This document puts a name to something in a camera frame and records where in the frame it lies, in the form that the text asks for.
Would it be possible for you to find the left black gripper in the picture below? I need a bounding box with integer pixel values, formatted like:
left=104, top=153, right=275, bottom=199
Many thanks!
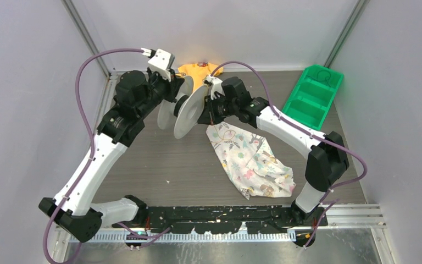
left=137, top=66, right=185, bottom=119

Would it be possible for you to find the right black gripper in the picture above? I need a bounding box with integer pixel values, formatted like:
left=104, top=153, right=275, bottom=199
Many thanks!
left=198, top=93, right=238, bottom=126

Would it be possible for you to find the translucent white cable spool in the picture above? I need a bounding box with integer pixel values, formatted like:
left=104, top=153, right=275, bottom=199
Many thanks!
left=157, top=76, right=208, bottom=139

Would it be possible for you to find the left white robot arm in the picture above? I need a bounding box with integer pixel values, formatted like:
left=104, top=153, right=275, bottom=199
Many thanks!
left=38, top=70, right=193, bottom=243

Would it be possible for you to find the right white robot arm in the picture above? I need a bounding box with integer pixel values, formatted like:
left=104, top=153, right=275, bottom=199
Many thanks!
left=198, top=75, right=349, bottom=226

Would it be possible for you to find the yellow printed cloth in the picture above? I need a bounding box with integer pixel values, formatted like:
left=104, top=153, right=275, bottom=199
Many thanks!
left=178, top=62, right=218, bottom=92

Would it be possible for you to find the white floral printed cloth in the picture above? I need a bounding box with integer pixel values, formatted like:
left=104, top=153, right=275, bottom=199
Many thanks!
left=206, top=122, right=296, bottom=200

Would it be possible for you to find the green plastic compartment bin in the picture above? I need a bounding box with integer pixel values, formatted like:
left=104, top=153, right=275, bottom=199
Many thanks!
left=282, top=64, right=344, bottom=130

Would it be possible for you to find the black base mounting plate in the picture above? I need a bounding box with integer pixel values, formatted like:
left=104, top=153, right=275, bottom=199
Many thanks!
left=123, top=205, right=328, bottom=234

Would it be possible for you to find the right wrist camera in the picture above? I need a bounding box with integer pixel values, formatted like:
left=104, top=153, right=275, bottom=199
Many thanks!
left=203, top=75, right=224, bottom=100

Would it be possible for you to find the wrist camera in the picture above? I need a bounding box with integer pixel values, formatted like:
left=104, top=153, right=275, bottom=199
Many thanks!
left=203, top=75, right=224, bottom=100
left=141, top=48, right=175, bottom=82

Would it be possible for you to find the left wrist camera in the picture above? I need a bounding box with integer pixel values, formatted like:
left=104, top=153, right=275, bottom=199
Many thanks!
left=141, top=48, right=175, bottom=82

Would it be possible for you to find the thin black cable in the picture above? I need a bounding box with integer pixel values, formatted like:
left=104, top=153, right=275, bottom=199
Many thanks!
left=314, top=70, right=332, bottom=85

